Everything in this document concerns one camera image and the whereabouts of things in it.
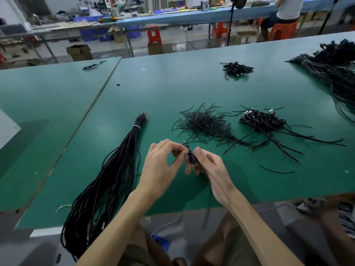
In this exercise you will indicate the person's left hand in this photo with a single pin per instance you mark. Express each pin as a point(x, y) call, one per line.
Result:
point(158, 171)

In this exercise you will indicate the person's right hand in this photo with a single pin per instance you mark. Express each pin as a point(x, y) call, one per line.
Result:
point(216, 174)

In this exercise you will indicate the person's right forearm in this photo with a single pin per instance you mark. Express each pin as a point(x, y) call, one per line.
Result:
point(263, 232)

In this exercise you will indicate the person's left forearm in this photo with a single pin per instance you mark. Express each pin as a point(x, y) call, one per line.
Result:
point(114, 232)

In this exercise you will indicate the person's brown shorts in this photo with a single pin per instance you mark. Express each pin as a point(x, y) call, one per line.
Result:
point(138, 251)

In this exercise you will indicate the person's right leg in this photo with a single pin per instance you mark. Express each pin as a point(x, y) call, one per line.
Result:
point(339, 230)

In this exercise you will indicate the blue plastic item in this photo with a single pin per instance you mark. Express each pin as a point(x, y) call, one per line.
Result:
point(161, 242)

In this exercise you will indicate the small cardboard box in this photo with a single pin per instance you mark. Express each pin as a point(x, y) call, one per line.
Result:
point(155, 48)

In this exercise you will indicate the red plastic stool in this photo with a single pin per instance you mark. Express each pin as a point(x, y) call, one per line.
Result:
point(154, 36)

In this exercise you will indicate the open cardboard box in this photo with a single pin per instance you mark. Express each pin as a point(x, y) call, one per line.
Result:
point(79, 52)

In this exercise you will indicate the orange plastic stool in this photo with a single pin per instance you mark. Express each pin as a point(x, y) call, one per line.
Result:
point(221, 29)
point(283, 31)

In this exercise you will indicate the large white box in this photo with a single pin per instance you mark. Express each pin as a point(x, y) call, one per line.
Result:
point(8, 129)

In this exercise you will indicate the black fan on stand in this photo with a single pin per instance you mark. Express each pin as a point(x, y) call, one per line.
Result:
point(230, 19)

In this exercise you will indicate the long blue workbench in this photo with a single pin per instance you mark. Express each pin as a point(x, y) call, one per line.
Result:
point(188, 16)

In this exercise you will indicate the black tripod stand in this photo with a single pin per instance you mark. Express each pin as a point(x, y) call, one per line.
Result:
point(329, 13)

